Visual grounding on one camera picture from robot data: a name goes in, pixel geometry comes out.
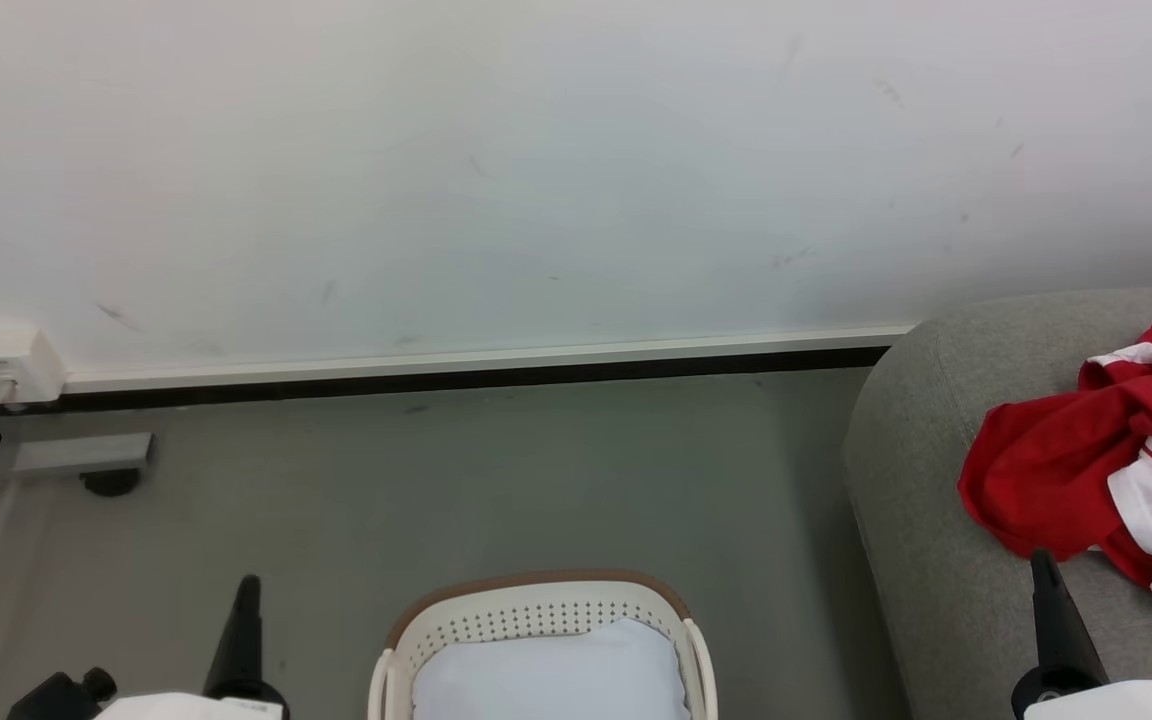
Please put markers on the grey fabric sofa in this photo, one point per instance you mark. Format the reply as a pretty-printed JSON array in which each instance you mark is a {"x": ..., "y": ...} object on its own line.
[{"x": 936, "y": 600}]

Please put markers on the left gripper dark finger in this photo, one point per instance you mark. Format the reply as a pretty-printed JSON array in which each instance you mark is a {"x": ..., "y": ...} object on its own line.
[{"x": 241, "y": 640}]

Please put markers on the red garment with white trim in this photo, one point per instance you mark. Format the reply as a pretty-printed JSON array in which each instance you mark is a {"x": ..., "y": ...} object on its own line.
[{"x": 1046, "y": 470}]

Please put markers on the black round foot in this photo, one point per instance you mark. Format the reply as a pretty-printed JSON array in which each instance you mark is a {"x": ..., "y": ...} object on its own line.
[{"x": 111, "y": 483}]

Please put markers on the white basket with brown rim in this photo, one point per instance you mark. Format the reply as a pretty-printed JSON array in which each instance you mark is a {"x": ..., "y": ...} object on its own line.
[{"x": 536, "y": 600}]

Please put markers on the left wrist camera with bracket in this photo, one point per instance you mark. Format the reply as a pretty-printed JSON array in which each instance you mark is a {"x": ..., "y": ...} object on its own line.
[{"x": 61, "y": 700}]

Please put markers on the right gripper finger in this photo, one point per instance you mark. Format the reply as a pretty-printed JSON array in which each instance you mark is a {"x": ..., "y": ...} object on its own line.
[{"x": 1061, "y": 620}]

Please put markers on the white baseboard strip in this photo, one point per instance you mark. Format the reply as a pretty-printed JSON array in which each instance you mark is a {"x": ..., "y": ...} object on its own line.
[{"x": 486, "y": 358}]

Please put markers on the white wall socket box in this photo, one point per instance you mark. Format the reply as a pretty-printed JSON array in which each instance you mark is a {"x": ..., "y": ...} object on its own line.
[{"x": 11, "y": 362}]

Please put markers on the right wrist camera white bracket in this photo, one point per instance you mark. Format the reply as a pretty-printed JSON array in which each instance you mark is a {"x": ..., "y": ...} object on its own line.
[{"x": 1136, "y": 702}]

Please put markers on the white cloth basket liner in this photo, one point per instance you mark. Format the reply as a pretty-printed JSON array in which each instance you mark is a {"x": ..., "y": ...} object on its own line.
[{"x": 551, "y": 675}]

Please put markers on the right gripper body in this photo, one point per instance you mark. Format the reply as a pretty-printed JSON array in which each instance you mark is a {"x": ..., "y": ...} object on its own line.
[{"x": 1036, "y": 695}]

